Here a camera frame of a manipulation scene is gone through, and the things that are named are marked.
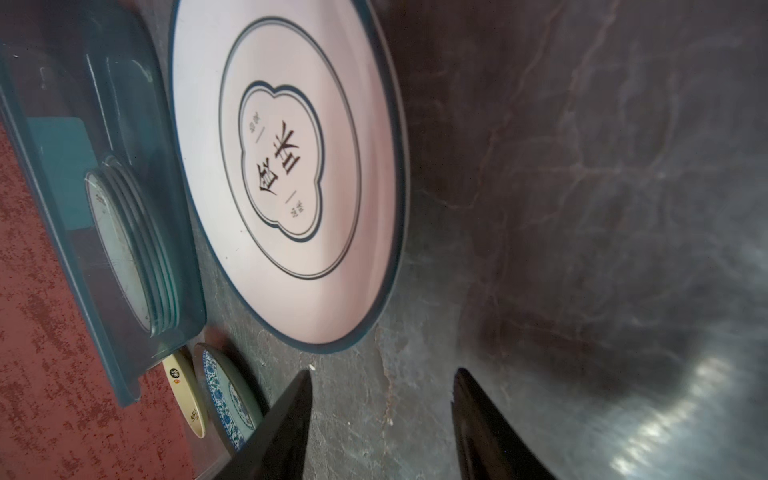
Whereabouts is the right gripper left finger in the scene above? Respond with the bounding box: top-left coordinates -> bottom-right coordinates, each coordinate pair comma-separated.
215,369 -> 313,480

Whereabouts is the blue plastic bin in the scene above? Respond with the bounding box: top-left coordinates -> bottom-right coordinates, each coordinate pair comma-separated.
1,1 -> 206,406

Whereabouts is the orange sunburst plate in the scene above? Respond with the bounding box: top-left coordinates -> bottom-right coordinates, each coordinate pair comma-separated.
84,155 -> 181,337

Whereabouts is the teal patterned small plate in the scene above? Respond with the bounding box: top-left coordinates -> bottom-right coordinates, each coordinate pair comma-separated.
193,342 -> 263,456

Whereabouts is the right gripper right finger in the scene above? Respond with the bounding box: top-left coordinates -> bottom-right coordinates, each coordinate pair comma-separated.
451,368 -> 555,480

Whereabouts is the small yellow plate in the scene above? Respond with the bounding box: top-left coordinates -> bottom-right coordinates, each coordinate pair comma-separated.
162,350 -> 208,439

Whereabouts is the white plate black outline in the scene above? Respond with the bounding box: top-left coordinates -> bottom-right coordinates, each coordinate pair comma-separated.
169,1 -> 410,353

